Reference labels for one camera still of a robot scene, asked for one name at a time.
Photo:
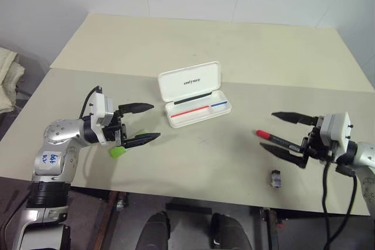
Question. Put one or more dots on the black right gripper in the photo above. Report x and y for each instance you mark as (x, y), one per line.
(316, 147)

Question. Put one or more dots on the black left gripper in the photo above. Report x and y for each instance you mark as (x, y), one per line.
(112, 133)

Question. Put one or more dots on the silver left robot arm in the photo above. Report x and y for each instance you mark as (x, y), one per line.
(52, 156)

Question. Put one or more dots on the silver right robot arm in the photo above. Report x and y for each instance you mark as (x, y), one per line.
(363, 156)

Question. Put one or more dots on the white open pencil case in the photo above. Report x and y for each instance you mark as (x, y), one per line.
(190, 97)

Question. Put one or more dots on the black marker with red cap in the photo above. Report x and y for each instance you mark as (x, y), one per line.
(275, 137)

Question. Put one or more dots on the green highlighter pen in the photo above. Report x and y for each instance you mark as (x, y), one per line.
(116, 152)

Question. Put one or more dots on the small black silver binder clip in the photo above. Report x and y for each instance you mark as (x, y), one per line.
(276, 178)

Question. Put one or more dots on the black pen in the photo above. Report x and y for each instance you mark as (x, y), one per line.
(193, 98)

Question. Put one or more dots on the black table leg red mark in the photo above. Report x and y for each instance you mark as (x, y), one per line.
(272, 229)

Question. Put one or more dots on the rusty brown table beam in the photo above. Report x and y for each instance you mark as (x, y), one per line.
(104, 220)

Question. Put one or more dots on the dark rounded shape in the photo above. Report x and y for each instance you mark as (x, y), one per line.
(155, 232)
(228, 232)

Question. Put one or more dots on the beige folded cloth pile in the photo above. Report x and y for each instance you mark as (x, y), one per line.
(8, 77)

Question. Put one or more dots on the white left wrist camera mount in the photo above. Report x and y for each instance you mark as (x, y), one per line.
(99, 106)

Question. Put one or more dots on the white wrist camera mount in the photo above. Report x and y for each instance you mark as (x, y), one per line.
(337, 130)
(99, 106)

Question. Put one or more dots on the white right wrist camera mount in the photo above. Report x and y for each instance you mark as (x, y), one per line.
(337, 130)

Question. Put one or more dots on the black table frame bar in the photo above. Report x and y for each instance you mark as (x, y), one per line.
(189, 208)

